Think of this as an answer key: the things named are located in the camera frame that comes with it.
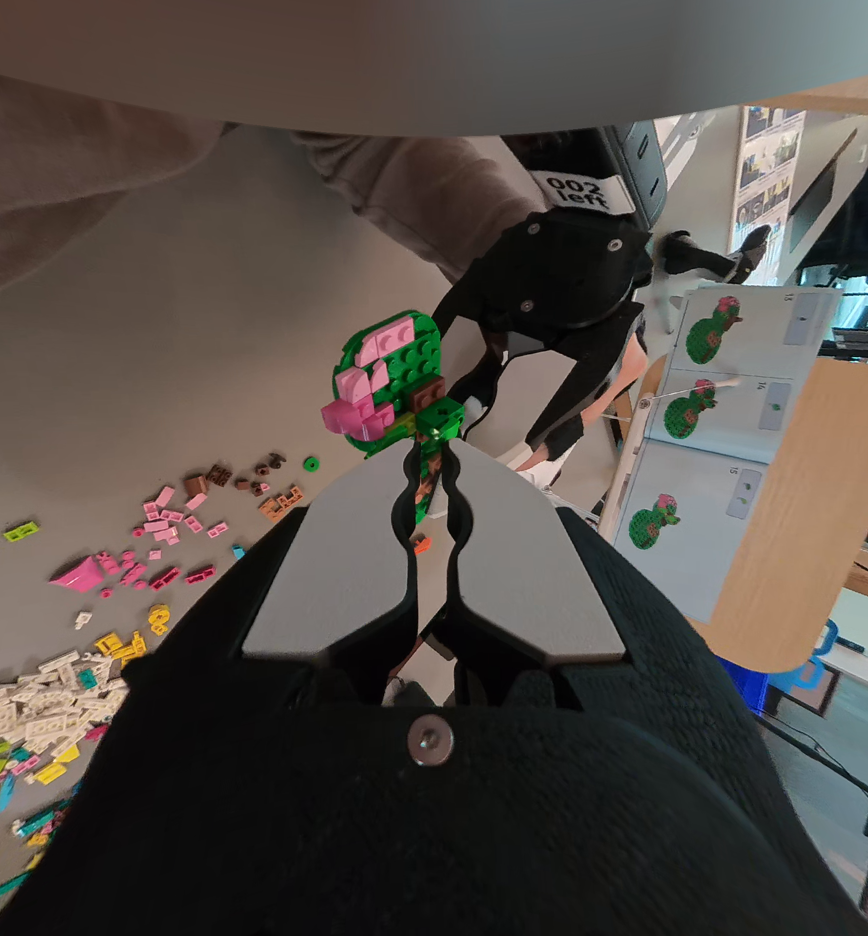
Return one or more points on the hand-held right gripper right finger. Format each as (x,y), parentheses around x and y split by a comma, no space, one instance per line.
(529,578)

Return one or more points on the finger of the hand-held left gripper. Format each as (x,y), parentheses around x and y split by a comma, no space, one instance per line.
(525,348)
(472,351)

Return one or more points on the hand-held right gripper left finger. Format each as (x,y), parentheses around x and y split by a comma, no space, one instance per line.
(331,578)

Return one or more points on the green and pink lego model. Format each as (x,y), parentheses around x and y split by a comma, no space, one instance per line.
(390,380)

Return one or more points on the person's left forearm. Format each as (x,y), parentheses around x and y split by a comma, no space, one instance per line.
(434,197)

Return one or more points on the tan orange lego piece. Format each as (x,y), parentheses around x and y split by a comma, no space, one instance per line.
(282,503)

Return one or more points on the small orange lego piece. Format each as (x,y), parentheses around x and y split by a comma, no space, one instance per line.
(421,545)

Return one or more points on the group of brown lego pieces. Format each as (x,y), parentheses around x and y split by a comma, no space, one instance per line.
(236,475)

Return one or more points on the pile of pink lego pieces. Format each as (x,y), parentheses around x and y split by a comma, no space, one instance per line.
(156,526)

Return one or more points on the group of yellow lego pieces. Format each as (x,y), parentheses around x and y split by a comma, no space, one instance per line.
(134,636)

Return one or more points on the lego instruction booklet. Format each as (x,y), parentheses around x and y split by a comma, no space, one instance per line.
(719,439)

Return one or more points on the pile of white lego pieces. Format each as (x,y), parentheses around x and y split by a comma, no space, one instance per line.
(46,702)

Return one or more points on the lime green lego plate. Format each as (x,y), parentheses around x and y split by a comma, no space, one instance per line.
(21,531)

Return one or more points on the person's left hand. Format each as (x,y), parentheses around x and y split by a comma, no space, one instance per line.
(624,373)

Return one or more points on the blue plastic bin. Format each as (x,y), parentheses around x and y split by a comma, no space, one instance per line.
(747,687)

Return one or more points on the dark monitor screen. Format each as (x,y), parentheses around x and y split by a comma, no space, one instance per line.
(822,190)

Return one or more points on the light wooden board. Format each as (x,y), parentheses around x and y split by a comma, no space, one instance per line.
(800,526)

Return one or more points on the pile of mixed colourful pieces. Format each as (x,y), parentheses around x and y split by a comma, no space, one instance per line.
(17,804)

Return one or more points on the person's beige top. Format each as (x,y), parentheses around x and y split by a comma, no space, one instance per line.
(61,183)

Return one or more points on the wall poster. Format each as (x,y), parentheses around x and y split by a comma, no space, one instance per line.
(767,190)

